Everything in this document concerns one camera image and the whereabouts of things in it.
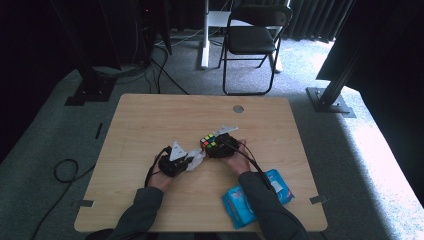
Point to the white wet wipe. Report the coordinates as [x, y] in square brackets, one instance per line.
[196, 159]

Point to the black metal stand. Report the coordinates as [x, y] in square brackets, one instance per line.
[333, 90]
[90, 76]

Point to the person's left hand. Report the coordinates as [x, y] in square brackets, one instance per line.
[160, 180]

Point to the black folding chair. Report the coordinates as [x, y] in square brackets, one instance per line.
[250, 40]

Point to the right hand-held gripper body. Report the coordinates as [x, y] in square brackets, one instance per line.
[225, 146]

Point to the multicoloured puzzle cube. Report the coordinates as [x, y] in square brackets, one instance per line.
[208, 140]

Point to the dark curtain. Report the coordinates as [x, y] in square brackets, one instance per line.
[316, 20]

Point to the blue wet wipes packet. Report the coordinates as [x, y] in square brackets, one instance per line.
[240, 206]

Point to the person's right hand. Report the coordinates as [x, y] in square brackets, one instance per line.
[238, 161]

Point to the black tape strip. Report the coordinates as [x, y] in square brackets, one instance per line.
[99, 130]

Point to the grey tape strip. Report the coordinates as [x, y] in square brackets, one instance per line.
[318, 199]
[86, 203]

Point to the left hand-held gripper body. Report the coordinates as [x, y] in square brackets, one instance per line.
[173, 160]

